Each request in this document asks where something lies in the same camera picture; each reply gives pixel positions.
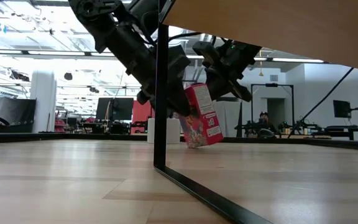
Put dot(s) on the grey draped cover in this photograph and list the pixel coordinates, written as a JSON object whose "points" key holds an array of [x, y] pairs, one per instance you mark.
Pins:
{"points": [[228, 118]]}

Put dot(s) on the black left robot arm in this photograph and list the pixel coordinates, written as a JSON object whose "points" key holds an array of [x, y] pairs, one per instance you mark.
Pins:
{"points": [[95, 12]]}

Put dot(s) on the ceiling light strip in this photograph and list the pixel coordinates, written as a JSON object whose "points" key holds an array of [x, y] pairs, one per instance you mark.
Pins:
{"points": [[259, 58], [102, 54], [56, 53], [297, 60], [2, 51]]}

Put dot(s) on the black monitor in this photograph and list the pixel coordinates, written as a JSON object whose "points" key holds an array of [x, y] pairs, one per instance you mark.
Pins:
{"points": [[342, 109]]}

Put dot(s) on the large black screen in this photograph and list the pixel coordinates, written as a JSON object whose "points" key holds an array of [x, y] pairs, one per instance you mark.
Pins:
{"points": [[120, 109]]}

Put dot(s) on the red Froot Loops cereal box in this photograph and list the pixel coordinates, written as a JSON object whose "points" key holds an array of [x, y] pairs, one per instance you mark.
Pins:
{"points": [[204, 124]]}

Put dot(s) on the white column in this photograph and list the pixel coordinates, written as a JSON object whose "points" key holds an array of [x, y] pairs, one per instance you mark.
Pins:
{"points": [[43, 105]]}

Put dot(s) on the red-orange partition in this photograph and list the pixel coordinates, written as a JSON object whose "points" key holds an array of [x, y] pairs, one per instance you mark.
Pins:
{"points": [[141, 115]]}

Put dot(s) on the black gantry frame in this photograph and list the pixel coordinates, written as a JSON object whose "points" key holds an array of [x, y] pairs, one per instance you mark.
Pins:
{"points": [[272, 85]]}

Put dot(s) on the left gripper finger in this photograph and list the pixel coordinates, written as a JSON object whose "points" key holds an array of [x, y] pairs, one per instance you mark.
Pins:
{"points": [[179, 99], [179, 60]]}

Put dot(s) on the person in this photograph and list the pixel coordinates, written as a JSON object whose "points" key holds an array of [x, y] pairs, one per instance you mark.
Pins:
{"points": [[263, 119]]}

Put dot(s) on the black desk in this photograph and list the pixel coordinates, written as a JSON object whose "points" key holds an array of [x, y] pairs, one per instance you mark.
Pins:
{"points": [[346, 130]]}

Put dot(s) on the black partition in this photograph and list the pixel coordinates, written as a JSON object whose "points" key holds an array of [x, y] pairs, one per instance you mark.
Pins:
{"points": [[14, 115]]}

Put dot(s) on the black background robot arm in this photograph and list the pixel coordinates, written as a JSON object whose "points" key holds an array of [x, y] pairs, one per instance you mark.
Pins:
{"points": [[250, 127]]}

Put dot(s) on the black round ceiling lamp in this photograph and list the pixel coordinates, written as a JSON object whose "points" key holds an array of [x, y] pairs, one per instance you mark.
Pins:
{"points": [[68, 76]]}

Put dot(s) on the green plant white pot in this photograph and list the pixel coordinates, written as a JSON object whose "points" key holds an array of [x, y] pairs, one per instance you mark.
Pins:
{"points": [[173, 130]]}

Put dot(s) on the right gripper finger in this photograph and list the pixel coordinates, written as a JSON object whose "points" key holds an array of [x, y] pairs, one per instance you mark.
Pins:
{"points": [[205, 53], [241, 92]]}

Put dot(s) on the black metal table frame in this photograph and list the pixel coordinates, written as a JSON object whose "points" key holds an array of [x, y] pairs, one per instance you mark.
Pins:
{"points": [[337, 143]]}

